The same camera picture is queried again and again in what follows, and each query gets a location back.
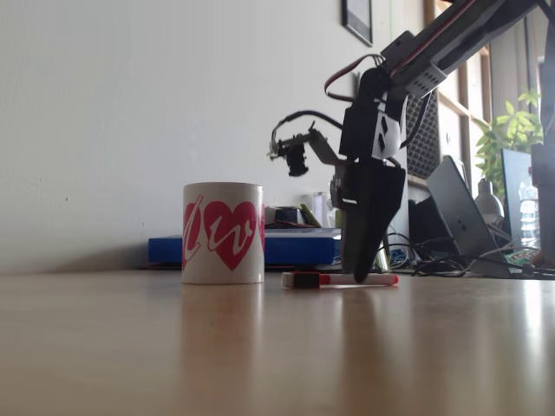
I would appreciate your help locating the black picture frame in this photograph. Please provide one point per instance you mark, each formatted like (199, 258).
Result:
(357, 17)

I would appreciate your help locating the grey desk lamp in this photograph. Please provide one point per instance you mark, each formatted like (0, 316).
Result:
(487, 203)

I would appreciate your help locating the green circuit board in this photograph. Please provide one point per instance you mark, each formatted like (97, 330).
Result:
(522, 256)

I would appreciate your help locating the black camera on metal bracket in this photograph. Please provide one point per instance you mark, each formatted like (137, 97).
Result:
(299, 158)

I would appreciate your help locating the black computer monitor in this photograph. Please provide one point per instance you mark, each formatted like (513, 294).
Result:
(516, 173)

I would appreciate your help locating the white mug with pink hearts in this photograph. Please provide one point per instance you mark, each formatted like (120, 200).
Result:
(223, 260)

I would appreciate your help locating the grey open laptop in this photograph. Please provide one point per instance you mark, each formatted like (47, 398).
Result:
(459, 208)

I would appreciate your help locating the clear plastic container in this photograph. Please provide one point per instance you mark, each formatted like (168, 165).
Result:
(320, 208)

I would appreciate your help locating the black small box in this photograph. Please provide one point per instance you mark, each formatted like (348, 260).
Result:
(286, 215)

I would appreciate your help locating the clear plastic bottle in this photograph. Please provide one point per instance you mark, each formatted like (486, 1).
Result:
(530, 216)

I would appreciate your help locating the blue flat box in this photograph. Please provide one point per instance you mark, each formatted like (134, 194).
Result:
(299, 249)

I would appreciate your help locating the white marker pen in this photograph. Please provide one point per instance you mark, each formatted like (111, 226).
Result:
(303, 280)

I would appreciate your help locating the wooden wall shelf frame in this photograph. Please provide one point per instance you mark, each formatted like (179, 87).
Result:
(464, 117)

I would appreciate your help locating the dark acoustic foam panel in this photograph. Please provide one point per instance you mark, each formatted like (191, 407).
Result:
(427, 130)

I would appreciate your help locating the green potted plant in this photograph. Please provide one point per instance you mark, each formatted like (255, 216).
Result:
(513, 125)

